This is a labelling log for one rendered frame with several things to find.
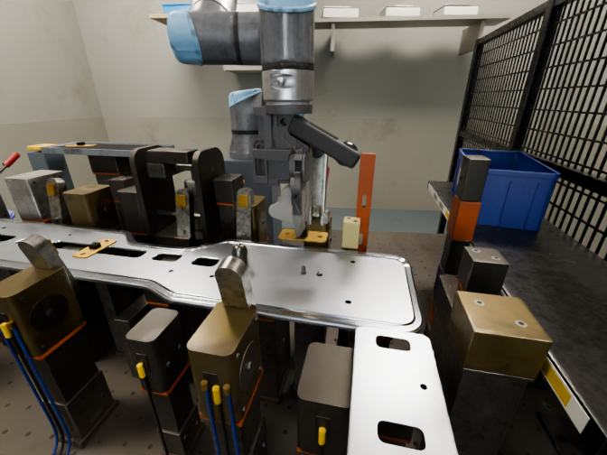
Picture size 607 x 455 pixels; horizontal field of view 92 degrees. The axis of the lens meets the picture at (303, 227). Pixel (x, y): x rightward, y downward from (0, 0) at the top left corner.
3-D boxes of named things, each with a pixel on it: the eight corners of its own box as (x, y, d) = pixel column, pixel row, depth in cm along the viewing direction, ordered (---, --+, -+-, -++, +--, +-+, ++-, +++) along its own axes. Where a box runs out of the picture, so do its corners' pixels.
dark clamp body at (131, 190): (145, 309, 92) (114, 191, 76) (169, 287, 102) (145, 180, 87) (166, 312, 90) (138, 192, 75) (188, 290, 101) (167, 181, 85)
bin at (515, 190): (459, 221, 70) (471, 168, 65) (450, 189, 96) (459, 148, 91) (541, 232, 65) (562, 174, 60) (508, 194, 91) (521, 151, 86)
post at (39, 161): (67, 268, 113) (23, 153, 95) (85, 259, 120) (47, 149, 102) (84, 271, 112) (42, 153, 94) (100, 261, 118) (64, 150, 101)
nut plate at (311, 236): (277, 238, 51) (277, 232, 51) (284, 229, 55) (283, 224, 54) (325, 243, 50) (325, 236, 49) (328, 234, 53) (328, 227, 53)
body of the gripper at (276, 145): (268, 176, 53) (265, 104, 48) (315, 178, 51) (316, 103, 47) (254, 187, 46) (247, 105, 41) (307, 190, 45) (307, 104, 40)
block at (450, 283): (422, 441, 56) (455, 316, 44) (414, 385, 67) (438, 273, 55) (439, 443, 56) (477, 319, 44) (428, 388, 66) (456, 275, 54)
